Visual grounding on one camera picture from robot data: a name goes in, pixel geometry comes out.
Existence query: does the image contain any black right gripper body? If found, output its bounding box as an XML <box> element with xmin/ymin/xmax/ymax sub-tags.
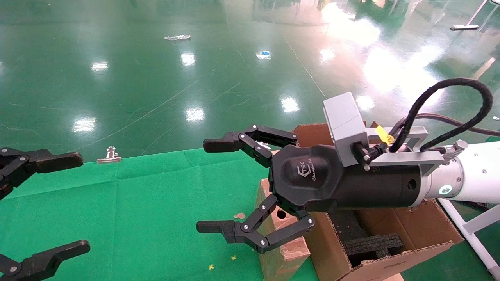
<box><xmin>270</xmin><ymin>145</ymin><xmax>425</xmax><ymax>213</ymax></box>

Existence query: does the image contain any green table cloth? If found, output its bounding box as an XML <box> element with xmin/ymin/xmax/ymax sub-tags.
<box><xmin>0</xmin><ymin>148</ymin><xmax>319</xmax><ymax>281</ymax></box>

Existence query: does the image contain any white pipe frame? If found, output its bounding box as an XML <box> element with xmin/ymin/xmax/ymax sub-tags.
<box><xmin>437</xmin><ymin>198</ymin><xmax>500</xmax><ymax>279</ymax></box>

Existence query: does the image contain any thin black cable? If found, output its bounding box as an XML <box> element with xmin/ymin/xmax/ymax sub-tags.
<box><xmin>414</xmin><ymin>113</ymin><xmax>500</xmax><ymax>137</ymax></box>

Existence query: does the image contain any small brown cardboard box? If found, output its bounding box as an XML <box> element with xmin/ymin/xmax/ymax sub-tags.
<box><xmin>255</xmin><ymin>179</ymin><xmax>311</xmax><ymax>281</ymax></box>

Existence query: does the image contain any large open cardboard carton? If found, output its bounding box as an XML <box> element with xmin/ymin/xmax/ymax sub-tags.
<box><xmin>293</xmin><ymin>121</ymin><xmax>465</xmax><ymax>281</ymax></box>

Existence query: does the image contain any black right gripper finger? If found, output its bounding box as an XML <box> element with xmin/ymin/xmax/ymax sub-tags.
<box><xmin>203</xmin><ymin>125</ymin><xmax>299</xmax><ymax>168</ymax></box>
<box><xmin>196</xmin><ymin>194</ymin><xmax>316</xmax><ymax>254</ymax></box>

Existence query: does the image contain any yellow cable tag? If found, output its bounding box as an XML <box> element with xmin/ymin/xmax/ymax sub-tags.
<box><xmin>376</xmin><ymin>126</ymin><xmax>394</xmax><ymax>146</ymax></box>

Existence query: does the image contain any black foam insert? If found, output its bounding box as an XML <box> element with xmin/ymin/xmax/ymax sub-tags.
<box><xmin>343</xmin><ymin>233</ymin><xmax>405</xmax><ymax>268</ymax></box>

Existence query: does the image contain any silver binder clip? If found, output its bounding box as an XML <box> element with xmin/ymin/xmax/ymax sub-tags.
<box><xmin>97</xmin><ymin>146</ymin><xmax>122</xmax><ymax>164</ymax></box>

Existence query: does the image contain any thick black sleeved cable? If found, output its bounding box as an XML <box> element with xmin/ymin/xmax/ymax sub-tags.
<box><xmin>389</xmin><ymin>78</ymin><xmax>494</xmax><ymax>153</ymax></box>

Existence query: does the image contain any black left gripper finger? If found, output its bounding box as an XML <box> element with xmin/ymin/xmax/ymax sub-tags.
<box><xmin>0</xmin><ymin>147</ymin><xmax>84</xmax><ymax>199</ymax></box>
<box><xmin>0</xmin><ymin>240</ymin><xmax>91</xmax><ymax>281</ymax></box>

